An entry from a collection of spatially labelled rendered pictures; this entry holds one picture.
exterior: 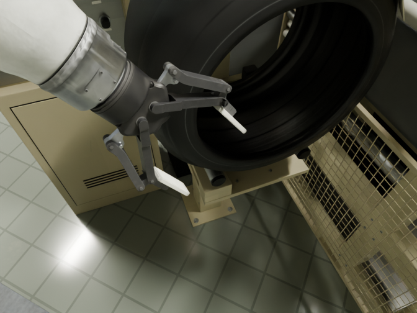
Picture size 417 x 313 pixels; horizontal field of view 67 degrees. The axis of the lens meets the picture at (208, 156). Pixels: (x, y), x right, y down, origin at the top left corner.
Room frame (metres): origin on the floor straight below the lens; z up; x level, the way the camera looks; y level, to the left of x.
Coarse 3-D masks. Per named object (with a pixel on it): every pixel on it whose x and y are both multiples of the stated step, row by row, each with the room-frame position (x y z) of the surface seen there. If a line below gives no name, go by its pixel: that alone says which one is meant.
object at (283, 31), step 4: (284, 12) 1.11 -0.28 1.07; (288, 12) 1.09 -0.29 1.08; (292, 12) 1.08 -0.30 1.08; (284, 16) 1.10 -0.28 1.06; (288, 16) 1.09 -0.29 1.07; (292, 16) 1.07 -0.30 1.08; (284, 20) 1.10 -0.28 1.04; (288, 20) 1.11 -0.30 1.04; (292, 20) 1.06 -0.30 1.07; (284, 24) 1.10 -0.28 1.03; (288, 24) 1.09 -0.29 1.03; (284, 28) 1.10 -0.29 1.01; (288, 28) 1.11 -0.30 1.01; (280, 32) 1.10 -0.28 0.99; (284, 32) 1.09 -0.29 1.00; (280, 36) 1.10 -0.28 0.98; (284, 36) 1.09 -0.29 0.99; (280, 40) 1.10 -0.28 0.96; (280, 44) 1.10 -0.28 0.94
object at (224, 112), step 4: (216, 108) 0.33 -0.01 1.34; (220, 108) 0.33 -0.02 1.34; (220, 112) 0.33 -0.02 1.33; (224, 112) 0.33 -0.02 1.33; (224, 116) 0.34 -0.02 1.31; (228, 116) 0.33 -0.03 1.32; (232, 120) 0.33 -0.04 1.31; (236, 124) 0.33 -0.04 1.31; (240, 124) 0.33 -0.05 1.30; (240, 128) 0.33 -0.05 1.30; (244, 132) 0.33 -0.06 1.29
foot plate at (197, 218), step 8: (192, 184) 1.04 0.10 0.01; (192, 192) 0.99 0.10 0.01; (184, 200) 0.93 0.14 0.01; (192, 200) 0.93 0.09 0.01; (224, 200) 0.93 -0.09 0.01; (192, 208) 0.88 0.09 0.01; (216, 208) 0.88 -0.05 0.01; (224, 208) 0.88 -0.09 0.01; (232, 208) 0.88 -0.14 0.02; (192, 216) 0.83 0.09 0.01; (200, 216) 0.83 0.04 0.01; (208, 216) 0.83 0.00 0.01; (216, 216) 0.83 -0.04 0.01; (224, 216) 0.83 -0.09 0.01; (192, 224) 0.78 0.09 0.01; (200, 224) 0.78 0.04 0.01
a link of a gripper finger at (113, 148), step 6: (102, 138) 0.27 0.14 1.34; (108, 144) 0.26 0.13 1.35; (114, 144) 0.26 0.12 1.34; (114, 150) 0.25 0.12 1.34; (120, 150) 0.26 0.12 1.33; (120, 156) 0.25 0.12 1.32; (126, 156) 0.26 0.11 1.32; (120, 162) 0.25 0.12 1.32; (126, 162) 0.25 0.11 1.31; (126, 168) 0.25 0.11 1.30; (132, 168) 0.25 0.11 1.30; (132, 174) 0.25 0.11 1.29; (132, 180) 0.25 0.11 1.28; (138, 180) 0.25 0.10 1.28; (138, 186) 0.24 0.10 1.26; (144, 186) 0.25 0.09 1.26
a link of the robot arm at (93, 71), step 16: (96, 32) 0.29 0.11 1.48; (80, 48) 0.26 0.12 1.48; (96, 48) 0.27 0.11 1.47; (112, 48) 0.29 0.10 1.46; (64, 64) 0.25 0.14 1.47; (80, 64) 0.26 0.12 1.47; (96, 64) 0.26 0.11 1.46; (112, 64) 0.27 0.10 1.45; (48, 80) 0.25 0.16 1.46; (64, 80) 0.25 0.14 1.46; (80, 80) 0.25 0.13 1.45; (96, 80) 0.26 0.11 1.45; (112, 80) 0.26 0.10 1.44; (64, 96) 0.25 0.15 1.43; (80, 96) 0.25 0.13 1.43; (96, 96) 0.25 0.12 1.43
